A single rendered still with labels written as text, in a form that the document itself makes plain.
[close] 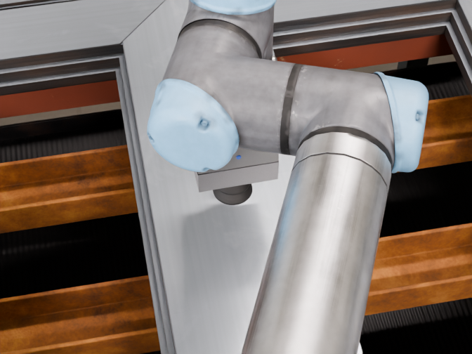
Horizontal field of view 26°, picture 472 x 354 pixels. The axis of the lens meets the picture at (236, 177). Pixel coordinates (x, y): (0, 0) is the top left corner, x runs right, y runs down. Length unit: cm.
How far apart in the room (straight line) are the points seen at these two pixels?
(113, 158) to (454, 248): 47
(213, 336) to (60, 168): 44
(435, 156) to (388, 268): 19
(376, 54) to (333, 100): 64
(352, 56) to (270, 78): 62
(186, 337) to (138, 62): 39
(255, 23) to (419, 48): 60
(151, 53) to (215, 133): 52
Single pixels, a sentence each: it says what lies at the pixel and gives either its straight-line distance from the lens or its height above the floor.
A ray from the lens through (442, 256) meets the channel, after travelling 136.
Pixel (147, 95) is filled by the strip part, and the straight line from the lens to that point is 126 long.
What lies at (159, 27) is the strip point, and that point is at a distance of 134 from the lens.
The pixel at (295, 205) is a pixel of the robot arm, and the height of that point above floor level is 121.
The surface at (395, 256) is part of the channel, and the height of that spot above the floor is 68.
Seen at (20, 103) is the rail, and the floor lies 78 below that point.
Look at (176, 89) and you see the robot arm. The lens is 81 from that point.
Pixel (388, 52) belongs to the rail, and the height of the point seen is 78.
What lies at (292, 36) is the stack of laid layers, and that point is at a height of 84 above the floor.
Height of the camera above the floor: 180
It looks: 53 degrees down
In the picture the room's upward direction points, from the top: straight up
